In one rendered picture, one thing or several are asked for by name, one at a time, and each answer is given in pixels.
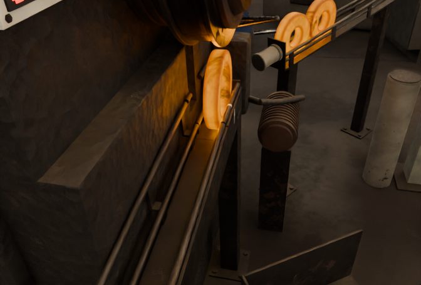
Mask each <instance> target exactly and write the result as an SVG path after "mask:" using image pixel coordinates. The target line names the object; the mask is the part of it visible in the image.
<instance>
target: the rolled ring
mask: <svg viewBox="0 0 421 285"><path fill-rule="evenodd" d="M231 90H232V61H231V56H230V53H229V51H228V50H226V49H214V50H213V51H212V52H211V54H210V56H209V59H208V62H207V66H206V70H205V77H204V89H203V112H204V121H205V124H206V127H207V128H209V129H215V130H218V129H219V126H220V124H221V121H222V117H223V116H224V113H225V110H226V108H227V104H228V102H229V99H230V97H231Z"/></svg>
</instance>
